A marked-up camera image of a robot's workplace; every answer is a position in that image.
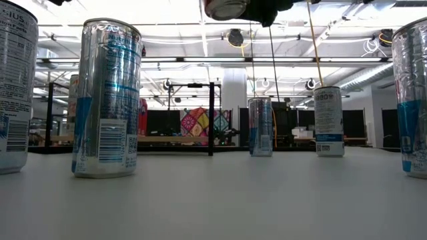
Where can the black background frame crossbar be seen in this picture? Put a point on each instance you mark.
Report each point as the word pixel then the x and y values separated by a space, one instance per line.
pixel 187 85

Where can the black table frame rail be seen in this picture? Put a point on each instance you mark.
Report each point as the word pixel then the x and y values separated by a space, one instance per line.
pixel 187 149

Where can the wooden shelf board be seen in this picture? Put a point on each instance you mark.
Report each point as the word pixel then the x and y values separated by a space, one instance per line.
pixel 166 139

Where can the white blue Celsius can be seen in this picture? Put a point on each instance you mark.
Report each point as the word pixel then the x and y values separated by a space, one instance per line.
pixel 329 123
pixel 16 83

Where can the black shelf frame post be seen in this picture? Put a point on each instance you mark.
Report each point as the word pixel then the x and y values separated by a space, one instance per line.
pixel 211 116
pixel 49 116

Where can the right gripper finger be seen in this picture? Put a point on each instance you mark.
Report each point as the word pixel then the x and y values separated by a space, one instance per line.
pixel 267 10

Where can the silver blue energy drink can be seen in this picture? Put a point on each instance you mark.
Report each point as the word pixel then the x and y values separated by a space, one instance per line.
pixel 261 126
pixel 412 100
pixel 106 100

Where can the white boxes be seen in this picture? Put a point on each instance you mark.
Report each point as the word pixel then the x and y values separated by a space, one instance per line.
pixel 302 132

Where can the black background robot arm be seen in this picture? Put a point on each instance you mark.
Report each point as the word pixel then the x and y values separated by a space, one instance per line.
pixel 227 135

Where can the red Fanta strawberry can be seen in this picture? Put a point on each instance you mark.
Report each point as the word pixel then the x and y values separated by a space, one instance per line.
pixel 225 8
pixel 144 116

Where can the colourful patterned panel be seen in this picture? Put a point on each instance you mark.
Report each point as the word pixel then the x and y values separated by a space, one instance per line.
pixel 193 123

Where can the long ceiling light strip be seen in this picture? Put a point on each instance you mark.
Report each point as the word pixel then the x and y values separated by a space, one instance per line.
pixel 213 60

